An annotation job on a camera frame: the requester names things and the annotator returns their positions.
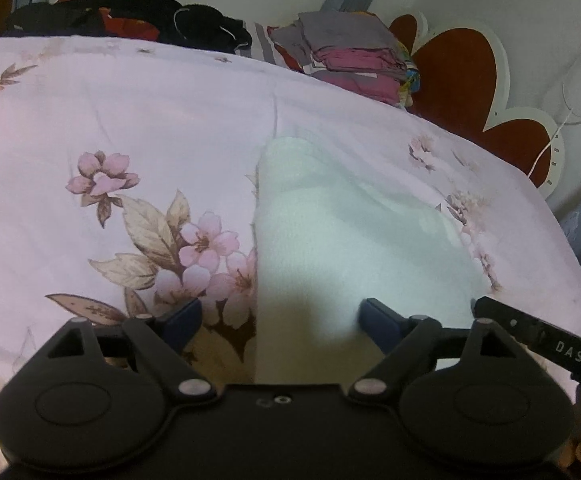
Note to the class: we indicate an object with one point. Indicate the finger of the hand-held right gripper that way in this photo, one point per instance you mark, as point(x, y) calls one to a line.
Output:
point(545, 337)

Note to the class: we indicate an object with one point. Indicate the pile of dark clothes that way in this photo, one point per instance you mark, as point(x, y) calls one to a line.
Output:
point(140, 10)

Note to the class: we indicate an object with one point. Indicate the pink floral bedsheet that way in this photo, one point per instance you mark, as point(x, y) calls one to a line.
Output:
point(120, 110)

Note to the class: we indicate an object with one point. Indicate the red heart-shaped headboard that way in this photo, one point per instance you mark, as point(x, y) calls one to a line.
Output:
point(460, 75)

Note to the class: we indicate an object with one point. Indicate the grey striped cloth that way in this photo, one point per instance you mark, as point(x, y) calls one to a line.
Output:
point(265, 42)

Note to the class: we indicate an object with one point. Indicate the stack of folded clothes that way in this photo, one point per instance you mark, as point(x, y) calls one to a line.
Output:
point(350, 55)

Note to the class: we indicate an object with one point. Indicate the white knit garment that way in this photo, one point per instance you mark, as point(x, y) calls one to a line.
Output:
point(350, 240)

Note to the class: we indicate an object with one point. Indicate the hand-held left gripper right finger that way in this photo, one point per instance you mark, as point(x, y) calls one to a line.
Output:
point(376, 321)

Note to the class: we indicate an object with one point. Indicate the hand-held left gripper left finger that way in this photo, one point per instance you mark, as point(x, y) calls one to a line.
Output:
point(186, 318)

